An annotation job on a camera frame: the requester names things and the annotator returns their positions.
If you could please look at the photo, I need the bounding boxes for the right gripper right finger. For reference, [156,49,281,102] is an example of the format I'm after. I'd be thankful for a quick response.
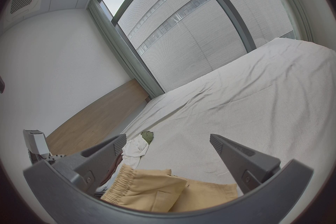
[209,134,281,195]

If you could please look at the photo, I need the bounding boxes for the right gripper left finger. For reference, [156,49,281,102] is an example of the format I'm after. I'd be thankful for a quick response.
[52,134,127,195]

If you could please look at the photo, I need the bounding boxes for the white garment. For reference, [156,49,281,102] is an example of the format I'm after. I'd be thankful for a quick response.
[98,136,149,190]

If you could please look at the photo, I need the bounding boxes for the brown garment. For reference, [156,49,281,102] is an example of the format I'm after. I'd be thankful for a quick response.
[101,152,124,187]

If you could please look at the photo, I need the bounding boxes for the bed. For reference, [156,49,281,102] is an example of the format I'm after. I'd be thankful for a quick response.
[46,37,336,193]

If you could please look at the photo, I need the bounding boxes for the window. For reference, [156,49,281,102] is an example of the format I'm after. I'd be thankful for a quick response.
[101,0,298,94]

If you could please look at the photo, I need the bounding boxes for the green garment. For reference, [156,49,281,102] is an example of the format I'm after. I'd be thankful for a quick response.
[141,131,155,145]

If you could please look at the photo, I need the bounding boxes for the tan shorts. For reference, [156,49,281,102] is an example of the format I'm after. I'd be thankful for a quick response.
[101,164,238,213]

